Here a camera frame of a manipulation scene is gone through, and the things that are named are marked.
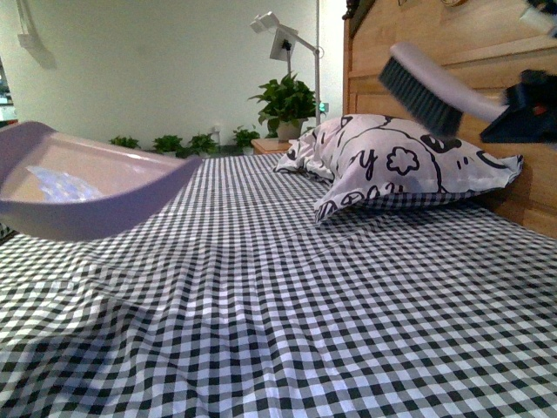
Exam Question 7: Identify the small green plant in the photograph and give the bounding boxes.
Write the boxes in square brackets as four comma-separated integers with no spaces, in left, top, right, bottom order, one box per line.
[110,136,140,149]
[187,133,218,157]
[233,125,260,155]
[153,135,184,156]

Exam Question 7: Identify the wooden bed headboard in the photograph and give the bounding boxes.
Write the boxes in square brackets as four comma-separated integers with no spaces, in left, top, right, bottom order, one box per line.
[343,0,556,237]

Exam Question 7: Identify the large potted green plant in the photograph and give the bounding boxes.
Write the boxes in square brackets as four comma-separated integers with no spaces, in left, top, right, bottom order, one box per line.
[251,75,316,142]

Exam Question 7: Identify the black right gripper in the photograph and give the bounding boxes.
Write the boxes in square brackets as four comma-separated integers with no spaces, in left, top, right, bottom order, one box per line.
[480,70,556,143]

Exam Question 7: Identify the white cartoon print pillow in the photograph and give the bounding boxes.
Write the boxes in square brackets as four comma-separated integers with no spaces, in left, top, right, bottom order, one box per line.
[274,114,523,223]

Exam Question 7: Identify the white hand brush black bristles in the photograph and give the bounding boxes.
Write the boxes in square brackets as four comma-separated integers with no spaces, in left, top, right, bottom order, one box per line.
[379,42,507,138]

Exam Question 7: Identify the light purple plastic dustpan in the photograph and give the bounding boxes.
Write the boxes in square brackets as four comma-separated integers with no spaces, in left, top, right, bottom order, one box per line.
[1,122,202,241]

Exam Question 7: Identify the black white checkered bedsheet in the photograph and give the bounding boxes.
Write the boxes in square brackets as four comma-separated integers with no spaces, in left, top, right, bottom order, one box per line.
[1,155,556,417]

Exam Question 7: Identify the small wooden side table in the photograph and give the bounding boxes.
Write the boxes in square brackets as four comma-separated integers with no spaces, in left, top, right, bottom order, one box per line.
[251,138,291,155]

